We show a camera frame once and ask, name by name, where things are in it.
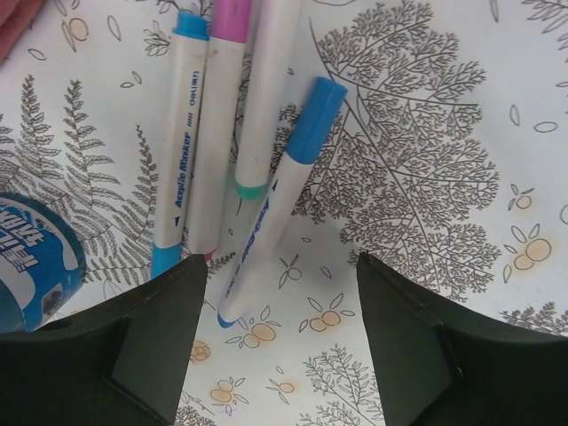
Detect blue pen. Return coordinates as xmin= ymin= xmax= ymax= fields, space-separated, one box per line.
xmin=217 ymin=76 xmax=348 ymax=328

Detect rust brown folded garment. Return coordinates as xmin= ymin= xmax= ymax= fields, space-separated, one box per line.
xmin=0 ymin=0 xmax=44 ymax=62

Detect floral patterned table mat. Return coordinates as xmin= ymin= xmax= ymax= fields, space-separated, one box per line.
xmin=1 ymin=1 xmax=567 ymax=425

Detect blue cap white marker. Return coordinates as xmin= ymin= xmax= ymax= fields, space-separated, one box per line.
xmin=150 ymin=11 xmax=209 ymax=278

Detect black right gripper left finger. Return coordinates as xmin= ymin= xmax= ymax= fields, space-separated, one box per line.
xmin=1 ymin=255 xmax=208 ymax=425

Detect purple cap white marker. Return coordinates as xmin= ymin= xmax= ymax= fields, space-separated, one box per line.
xmin=186 ymin=0 xmax=251 ymax=256

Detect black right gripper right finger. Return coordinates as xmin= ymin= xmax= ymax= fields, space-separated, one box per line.
xmin=357 ymin=252 xmax=567 ymax=425

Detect teal cap white marker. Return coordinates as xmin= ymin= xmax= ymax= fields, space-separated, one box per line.
xmin=235 ymin=0 xmax=302 ymax=200

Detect blue patterned tape roll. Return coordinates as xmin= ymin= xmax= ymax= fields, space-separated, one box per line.
xmin=1 ymin=192 xmax=86 ymax=334

